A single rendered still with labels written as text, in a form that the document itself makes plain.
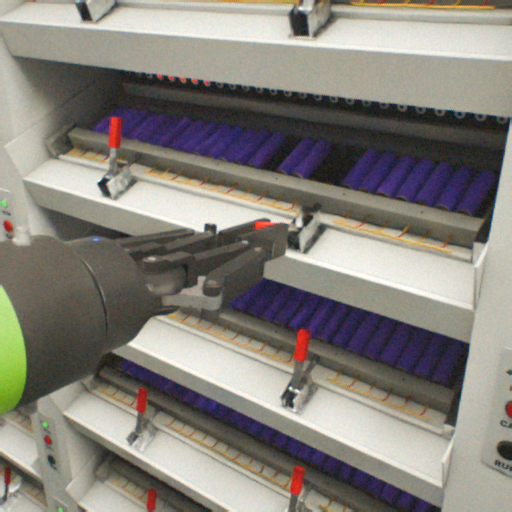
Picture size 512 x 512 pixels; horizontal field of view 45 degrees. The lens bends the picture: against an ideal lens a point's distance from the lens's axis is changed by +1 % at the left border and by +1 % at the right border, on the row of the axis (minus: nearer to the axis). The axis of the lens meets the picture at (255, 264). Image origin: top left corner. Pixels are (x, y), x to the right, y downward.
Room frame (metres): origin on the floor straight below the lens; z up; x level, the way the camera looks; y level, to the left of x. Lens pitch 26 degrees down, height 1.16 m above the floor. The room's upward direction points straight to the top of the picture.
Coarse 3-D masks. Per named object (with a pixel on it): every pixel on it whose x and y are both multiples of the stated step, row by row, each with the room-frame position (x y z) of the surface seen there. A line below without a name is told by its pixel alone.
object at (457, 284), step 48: (96, 96) 0.91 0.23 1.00; (192, 96) 0.84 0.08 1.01; (240, 96) 0.79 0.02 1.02; (48, 144) 0.82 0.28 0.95; (480, 144) 0.62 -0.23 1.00; (48, 192) 0.77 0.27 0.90; (96, 192) 0.73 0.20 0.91; (144, 192) 0.70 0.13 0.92; (240, 192) 0.67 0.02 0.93; (336, 240) 0.56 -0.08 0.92; (432, 240) 0.53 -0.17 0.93; (480, 240) 0.48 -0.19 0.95; (336, 288) 0.53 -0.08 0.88; (384, 288) 0.49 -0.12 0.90; (432, 288) 0.47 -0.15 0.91
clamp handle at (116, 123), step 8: (112, 120) 0.73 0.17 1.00; (120, 120) 0.73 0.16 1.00; (112, 128) 0.72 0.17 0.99; (120, 128) 0.72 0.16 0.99; (112, 136) 0.72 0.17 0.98; (120, 136) 0.72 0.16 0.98; (112, 144) 0.72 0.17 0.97; (120, 144) 0.72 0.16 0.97; (112, 152) 0.72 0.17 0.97; (112, 160) 0.72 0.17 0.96; (112, 168) 0.71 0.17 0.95; (112, 176) 0.71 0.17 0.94
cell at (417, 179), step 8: (424, 160) 0.62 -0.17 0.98; (416, 168) 0.61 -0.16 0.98; (424, 168) 0.61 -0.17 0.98; (432, 168) 0.61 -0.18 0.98; (416, 176) 0.60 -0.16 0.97; (424, 176) 0.60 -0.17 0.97; (408, 184) 0.59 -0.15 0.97; (416, 184) 0.59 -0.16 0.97; (424, 184) 0.60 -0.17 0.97; (400, 192) 0.58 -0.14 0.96; (408, 192) 0.58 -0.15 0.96; (416, 192) 0.58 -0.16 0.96; (408, 200) 0.57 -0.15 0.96
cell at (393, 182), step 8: (400, 160) 0.63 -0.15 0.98; (408, 160) 0.63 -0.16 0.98; (400, 168) 0.62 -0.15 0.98; (408, 168) 0.62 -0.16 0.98; (392, 176) 0.61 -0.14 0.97; (400, 176) 0.61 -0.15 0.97; (408, 176) 0.62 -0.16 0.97; (384, 184) 0.60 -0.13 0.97; (392, 184) 0.59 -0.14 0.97; (400, 184) 0.60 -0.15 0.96; (376, 192) 0.59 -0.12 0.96; (384, 192) 0.59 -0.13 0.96; (392, 192) 0.59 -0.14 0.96
